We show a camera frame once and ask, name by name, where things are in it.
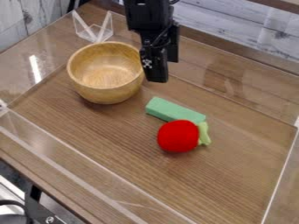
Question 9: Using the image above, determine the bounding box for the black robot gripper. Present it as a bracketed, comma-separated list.
[124, 0, 180, 83]

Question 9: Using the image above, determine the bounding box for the red plush apple toy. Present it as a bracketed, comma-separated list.
[156, 120, 211, 153]

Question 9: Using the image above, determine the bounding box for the light wooden bowl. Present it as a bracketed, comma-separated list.
[67, 41, 145, 104]

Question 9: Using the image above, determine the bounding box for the clear acrylic front barrier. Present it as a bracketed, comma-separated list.
[0, 101, 196, 224]

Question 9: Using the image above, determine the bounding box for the black table leg bracket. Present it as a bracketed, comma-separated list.
[24, 185, 67, 224]

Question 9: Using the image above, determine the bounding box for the black cable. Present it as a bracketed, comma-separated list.
[0, 199, 33, 224]

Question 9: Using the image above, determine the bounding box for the clear acrylic corner bracket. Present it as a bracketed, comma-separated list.
[71, 11, 113, 43]

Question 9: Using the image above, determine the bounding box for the green rectangular block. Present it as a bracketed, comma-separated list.
[144, 97, 205, 124]

